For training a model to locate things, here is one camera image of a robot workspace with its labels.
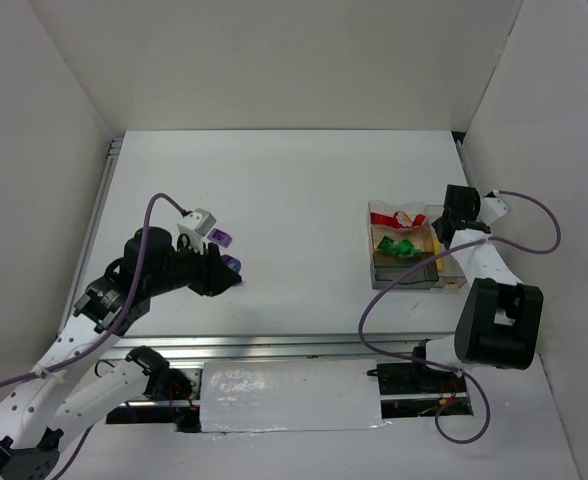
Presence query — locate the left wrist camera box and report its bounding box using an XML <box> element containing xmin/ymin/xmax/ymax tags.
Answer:
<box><xmin>177</xmin><ymin>209</ymin><xmax>217</xmax><ymax>254</ymax></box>

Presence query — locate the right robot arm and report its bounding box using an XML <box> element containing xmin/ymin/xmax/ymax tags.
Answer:
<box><xmin>425</xmin><ymin>185</ymin><xmax>544</xmax><ymax>370</ymax></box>

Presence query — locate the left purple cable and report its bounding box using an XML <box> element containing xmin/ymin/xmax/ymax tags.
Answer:
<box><xmin>0</xmin><ymin>193</ymin><xmax>190</xmax><ymax>480</ymax></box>

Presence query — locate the purple round flower lego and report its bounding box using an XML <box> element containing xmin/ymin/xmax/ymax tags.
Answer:
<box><xmin>222</xmin><ymin>255</ymin><xmax>241</xmax><ymax>273</ymax></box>

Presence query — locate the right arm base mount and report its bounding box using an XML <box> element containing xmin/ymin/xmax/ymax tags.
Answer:
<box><xmin>367</xmin><ymin>362</ymin><xmax>472</xmax><ymax>419</ymax></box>

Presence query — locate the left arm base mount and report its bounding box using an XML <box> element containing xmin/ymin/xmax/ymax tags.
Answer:
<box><xmin>105</xmin><ymin>368</ymin><xmax>203</xmax><ymax>434</ymax></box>

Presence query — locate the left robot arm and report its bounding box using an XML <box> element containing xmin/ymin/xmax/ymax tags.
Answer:
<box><xmin>0</xmin><ymin>227</ymin><xmax>242</xmax><ymax>479</ymax></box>

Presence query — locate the small red lego brick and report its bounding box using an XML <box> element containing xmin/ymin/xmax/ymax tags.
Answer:
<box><xmin>412</xmin><ymin>214</ymin><xmax>426</xmax><ymax>226</ymax></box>

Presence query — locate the red curved lego brick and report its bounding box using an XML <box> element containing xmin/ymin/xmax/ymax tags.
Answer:
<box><xmin>370</xmin><ymin>212</ymin><xmax>401</xmax><ymax>229</ymax></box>

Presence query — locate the purple sloped lego brick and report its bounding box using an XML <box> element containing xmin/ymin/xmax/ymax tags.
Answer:
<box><xmin>207</xmin><ymin>228</ymin><xmax>232</xmax><ymax>248</ymax></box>

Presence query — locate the green square lego brick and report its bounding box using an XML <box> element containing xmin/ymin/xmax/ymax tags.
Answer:
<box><xmin>393</xmin><ymin>239</ymin><xmax>413</xmax><ymax>256</ymax></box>
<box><xmin>376</xmin><ymin>236</ymin><xmax>397</xmax><ymax>253</ymax></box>

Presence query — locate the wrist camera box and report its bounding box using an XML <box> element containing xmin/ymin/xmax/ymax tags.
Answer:
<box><xmin>177</xmin><ymin>209</ymin><xmax>217</xmax><ymax>254</ymax></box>
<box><xmin>478</xmin><ymin>190</ymin><xmax>509</xmax><ymax>227</ymax></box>

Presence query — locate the amber plastic container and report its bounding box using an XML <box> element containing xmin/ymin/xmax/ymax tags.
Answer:
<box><xmin>369</xmin><ymin>226</ymin><xmax>434</xmax><ymax>268</ymax></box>

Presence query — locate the tall smoky plastic container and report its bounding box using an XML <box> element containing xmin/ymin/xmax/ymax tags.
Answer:
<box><xmin>425</xmin><ymin>205</ymin><xmax>467</xmax><ymax>291</ymax></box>

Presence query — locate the aluminium front rail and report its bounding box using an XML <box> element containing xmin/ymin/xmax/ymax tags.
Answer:
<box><xmin>103</xmin><ymin>334</ymin><xmax>518</xmax><ymax>359</ymax></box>

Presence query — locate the white taped panel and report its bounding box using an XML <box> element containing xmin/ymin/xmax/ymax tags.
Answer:
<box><xmin>200</xmin><ymin>359</ymin><xmax>383</xmax><ymax>433</ymax></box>

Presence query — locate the red flower lego piece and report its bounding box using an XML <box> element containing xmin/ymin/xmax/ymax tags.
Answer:
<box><xmin>393</xmin><ymin>211</ymin><xmax>413</xmax><ymax>229</ymax></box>

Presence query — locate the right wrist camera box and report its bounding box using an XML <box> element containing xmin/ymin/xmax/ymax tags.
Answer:
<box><xmin>478</xmin><ymin>190</ymin><xmax>509</xmax><ymax>227</ymax></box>

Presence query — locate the clear plastic container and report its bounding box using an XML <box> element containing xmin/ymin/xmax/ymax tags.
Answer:
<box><xmin>368</xmin><ymin>201</ymin><xmax>427</xmax><ymax>231</ymax></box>

